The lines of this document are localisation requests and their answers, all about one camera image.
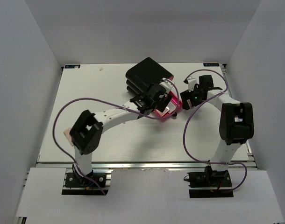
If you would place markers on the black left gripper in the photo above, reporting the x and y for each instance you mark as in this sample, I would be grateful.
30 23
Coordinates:
162 105

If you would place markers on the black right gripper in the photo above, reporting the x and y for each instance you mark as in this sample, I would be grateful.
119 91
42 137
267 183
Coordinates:
186 95

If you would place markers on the pink bottom drawer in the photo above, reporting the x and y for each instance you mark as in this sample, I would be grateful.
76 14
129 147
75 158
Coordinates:
176 101

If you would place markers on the four-colour eyeshadow palette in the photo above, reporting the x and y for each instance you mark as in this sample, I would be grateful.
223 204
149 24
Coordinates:
170 108

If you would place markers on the black drawer organizer cabinet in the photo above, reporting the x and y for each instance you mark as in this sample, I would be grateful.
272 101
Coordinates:
143 74

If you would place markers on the pink blush palette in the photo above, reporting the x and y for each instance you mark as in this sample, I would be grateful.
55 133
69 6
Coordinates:
68 136

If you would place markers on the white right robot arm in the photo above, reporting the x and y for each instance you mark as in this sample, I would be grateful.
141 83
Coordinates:
236 121

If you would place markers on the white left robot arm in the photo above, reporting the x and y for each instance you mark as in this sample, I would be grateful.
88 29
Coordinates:
89 127

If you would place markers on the right blue corner label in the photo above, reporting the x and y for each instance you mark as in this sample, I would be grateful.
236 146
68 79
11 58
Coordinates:
211 64

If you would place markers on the blue corner label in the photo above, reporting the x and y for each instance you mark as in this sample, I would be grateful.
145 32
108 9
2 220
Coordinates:
211 64
72 66

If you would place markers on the left blue corner label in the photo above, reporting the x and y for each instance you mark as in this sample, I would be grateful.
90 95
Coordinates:
72 66

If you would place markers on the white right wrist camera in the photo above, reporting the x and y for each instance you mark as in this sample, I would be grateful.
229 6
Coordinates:
190 81

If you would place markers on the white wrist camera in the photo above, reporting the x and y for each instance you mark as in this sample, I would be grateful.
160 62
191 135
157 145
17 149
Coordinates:
190 81
167 84

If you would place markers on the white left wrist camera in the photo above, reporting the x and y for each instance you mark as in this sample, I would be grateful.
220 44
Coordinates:
167 84

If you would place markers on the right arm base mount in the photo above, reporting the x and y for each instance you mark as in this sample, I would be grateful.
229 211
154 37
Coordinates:
209 184

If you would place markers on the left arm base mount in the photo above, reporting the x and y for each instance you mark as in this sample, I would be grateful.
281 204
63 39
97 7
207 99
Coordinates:
74 185

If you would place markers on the aluminium table front rail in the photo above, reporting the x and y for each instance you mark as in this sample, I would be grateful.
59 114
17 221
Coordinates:
143 165

